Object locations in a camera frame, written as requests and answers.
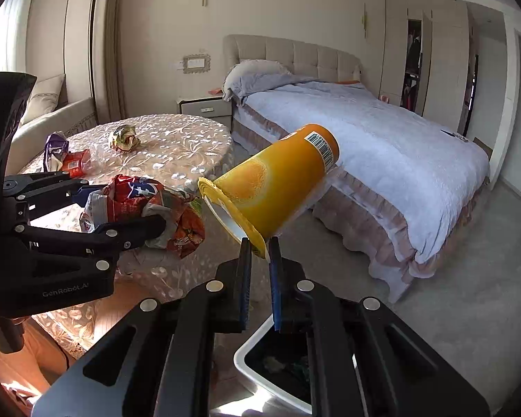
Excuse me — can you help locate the round table with lace tablecloth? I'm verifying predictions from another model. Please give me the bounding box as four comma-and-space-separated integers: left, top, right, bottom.
17, 114, 234, 361

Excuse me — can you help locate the white nightstand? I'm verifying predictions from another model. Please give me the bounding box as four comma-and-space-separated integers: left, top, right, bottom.
176, 95, 233, 129

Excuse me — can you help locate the grey-blue pillow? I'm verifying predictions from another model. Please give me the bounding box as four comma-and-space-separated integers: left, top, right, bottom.
223, 61, 314, 105

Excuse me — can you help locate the crumpled paper ball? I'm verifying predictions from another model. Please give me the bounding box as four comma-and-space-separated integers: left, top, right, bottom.
108, 124, 140, 154

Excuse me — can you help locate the beige cushion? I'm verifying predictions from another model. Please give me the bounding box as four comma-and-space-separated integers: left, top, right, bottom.
22, 74, 66, 128

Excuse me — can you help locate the clear plastic wrapper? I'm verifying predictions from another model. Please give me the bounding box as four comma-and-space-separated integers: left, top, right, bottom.
89, 144, 114, 171

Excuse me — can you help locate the white trash bin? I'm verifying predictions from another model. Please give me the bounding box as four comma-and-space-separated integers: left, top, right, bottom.
233, 313, 357, 415

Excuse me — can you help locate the beige upholstered bed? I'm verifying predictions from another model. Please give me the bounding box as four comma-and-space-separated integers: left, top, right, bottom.
223, 34, 491, 305

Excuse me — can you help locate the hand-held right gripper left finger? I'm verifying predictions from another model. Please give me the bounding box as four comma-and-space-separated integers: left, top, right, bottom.
32, 238, 253, 417

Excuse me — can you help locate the purple wrapper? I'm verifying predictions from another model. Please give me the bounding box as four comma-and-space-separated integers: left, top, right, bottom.
44, 132, 70, 173

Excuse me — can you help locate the light blue duvet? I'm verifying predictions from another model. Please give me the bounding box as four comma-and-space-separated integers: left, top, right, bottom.
242, 79, 490, 265

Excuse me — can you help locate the small red snack packet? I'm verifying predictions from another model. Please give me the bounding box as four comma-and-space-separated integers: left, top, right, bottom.
61, 149, 92, 179

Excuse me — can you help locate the framed wall switch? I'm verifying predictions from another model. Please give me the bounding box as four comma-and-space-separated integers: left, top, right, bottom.
181, 54, 212, 75

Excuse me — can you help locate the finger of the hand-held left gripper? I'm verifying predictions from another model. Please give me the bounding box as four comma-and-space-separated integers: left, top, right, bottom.
2, 171, 108, 212
14, 215, 168, 272

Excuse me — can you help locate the red snack bag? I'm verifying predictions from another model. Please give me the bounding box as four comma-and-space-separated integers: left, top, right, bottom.
79, 174, 206, 260

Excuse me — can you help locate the beige wardrobe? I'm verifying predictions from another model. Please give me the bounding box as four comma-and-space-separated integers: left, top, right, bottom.
384, 0, 470, 134

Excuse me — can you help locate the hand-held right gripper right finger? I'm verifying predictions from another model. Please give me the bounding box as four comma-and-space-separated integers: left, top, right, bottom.
268, 235, 491, 417

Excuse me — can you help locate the beige sofa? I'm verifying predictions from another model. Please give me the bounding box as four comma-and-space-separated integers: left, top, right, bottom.
6, 74, 99, 175

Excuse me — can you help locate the orange paper cup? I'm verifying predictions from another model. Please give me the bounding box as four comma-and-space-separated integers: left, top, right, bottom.
197, 124, 340, 258

